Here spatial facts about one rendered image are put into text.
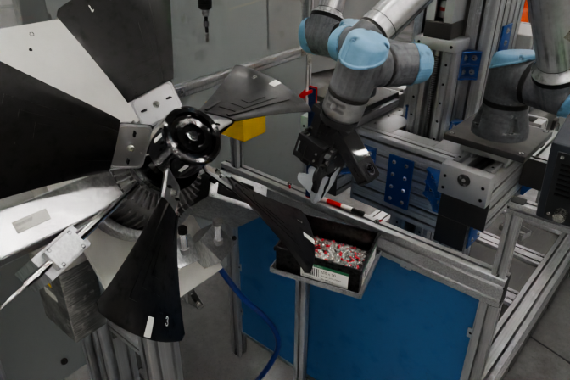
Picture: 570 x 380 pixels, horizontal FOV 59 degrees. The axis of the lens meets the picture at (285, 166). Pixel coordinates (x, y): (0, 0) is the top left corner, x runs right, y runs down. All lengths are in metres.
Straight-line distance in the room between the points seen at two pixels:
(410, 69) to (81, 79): 0.73
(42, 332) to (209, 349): 0.64
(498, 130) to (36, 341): 1.61
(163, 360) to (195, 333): 0.87
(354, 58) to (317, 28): 0.87
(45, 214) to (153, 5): 0.45
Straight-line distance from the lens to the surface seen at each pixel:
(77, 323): 1.40
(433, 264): 1.29
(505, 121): 1.45
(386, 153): 1.63
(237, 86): 1.18
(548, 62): 1.29
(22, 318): 1.90
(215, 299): 2.38
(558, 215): 1.08
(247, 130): 1.46
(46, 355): 2.04
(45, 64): 1.23
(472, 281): 1.27
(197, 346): 2.20
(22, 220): 0.96
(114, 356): 1.64
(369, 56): 0.83
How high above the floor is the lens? 1.60
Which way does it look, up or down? 28 degrees down
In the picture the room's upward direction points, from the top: straight up
